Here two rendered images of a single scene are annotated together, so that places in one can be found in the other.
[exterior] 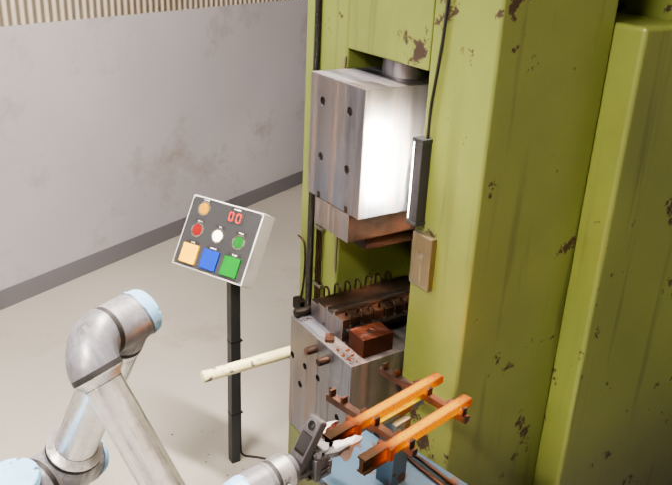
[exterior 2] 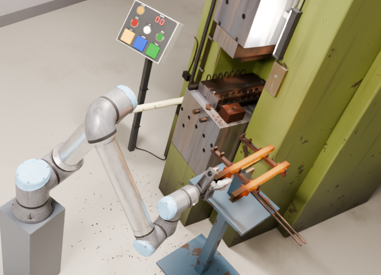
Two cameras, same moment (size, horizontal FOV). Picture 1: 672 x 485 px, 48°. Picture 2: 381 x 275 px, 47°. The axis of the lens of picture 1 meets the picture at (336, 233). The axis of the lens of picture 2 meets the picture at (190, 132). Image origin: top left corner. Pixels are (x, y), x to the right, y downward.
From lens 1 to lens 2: 46 cm
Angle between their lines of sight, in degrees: 19
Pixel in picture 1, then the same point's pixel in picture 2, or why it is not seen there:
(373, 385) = (228, 138)
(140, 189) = not seen: outside the picture
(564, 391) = (328, 156)
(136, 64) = not seen: outside the picture
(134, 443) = (119, 177)
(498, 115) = (351, 12)
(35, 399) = (15, 94)
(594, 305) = (360, 118)
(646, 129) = not seen: outside the picture
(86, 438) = (78, 156)
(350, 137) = not seen: outside the picture
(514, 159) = (349, 37)
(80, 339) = (96, 117)
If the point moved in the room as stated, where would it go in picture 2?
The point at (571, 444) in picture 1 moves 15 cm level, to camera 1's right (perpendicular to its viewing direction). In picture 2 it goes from (322, 181) to (344, 186)
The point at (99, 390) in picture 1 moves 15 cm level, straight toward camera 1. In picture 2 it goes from (104, 147) to (110, 177)
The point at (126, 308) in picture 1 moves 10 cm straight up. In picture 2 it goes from (121, 99) to (124, 78)
